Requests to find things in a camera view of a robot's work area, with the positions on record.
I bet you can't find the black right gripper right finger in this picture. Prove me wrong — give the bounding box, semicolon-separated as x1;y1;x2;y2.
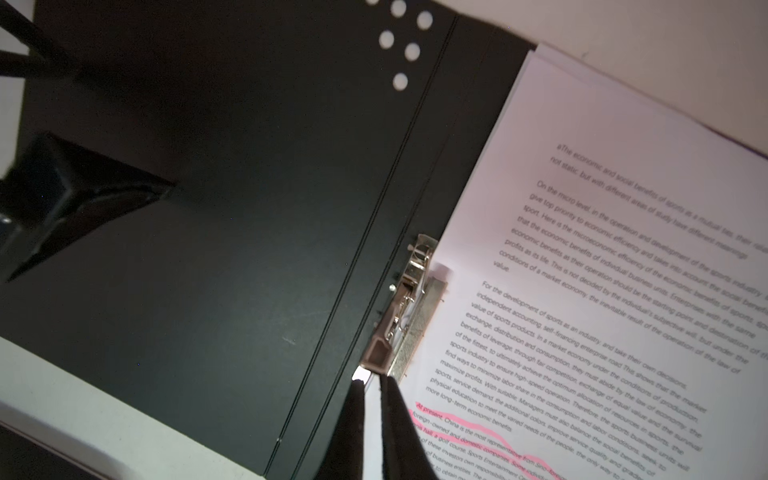
379;375;438;480

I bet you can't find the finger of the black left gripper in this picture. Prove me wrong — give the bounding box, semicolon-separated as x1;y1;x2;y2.
1;132;174;282
1;2;78;78

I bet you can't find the metal folder clip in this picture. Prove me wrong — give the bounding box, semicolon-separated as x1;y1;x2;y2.
353;234;446;384

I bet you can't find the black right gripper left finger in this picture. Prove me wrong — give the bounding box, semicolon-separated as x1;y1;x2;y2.
314;380;365;480

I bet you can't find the black file folder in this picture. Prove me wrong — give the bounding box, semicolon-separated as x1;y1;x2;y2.
1;1;533;479

